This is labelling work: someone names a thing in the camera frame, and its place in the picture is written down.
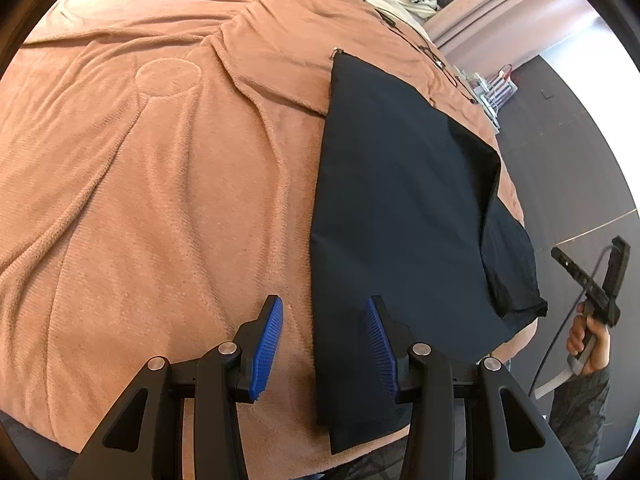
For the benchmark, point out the black pants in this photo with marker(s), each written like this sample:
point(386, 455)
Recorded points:
point(400, 210)

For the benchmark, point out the striped gift bag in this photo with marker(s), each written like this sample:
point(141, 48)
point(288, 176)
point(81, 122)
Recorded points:
point(502, 87)

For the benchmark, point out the person's right forearm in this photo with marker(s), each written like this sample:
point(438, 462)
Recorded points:
point(580, 410)

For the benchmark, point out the pink curtain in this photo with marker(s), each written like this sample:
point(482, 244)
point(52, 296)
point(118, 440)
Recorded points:
point(500, 5)

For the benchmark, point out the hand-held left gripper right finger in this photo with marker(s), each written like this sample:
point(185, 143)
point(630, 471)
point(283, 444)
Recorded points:
point(380, 345)

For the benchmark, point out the brown plush blanket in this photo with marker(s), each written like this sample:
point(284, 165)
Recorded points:
point(150, 185)

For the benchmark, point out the person's right hand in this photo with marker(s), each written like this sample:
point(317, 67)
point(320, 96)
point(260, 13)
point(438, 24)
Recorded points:
point(600, 355)

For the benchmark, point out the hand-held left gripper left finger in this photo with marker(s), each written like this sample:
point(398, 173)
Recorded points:
point(267, 340)

